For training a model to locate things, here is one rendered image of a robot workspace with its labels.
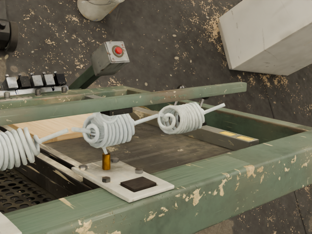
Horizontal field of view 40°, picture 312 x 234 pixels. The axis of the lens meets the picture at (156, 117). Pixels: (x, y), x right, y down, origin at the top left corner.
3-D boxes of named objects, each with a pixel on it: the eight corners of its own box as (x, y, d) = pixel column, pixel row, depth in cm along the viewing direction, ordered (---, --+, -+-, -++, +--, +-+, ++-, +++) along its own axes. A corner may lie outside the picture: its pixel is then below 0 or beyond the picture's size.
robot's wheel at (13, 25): (13, 31, 263) (5, 57, 274) (21, 32, 266) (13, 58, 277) (6, 14, 275) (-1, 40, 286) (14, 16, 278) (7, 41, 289)
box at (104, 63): (107, 55, 233) (123, 40, 219) (113, 75, 231) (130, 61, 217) (88, 56, 225) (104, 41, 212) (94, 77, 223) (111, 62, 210)
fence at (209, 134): (94, 102, 202) (94, 94, 201) (258, 152, 131) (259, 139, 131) (85, 104, 199) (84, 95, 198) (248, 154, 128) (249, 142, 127)
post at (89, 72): (51, 108, 287) (104, 61, 231) (53, 116, 286) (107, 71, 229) (42, 109, 283) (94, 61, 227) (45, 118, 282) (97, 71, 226)
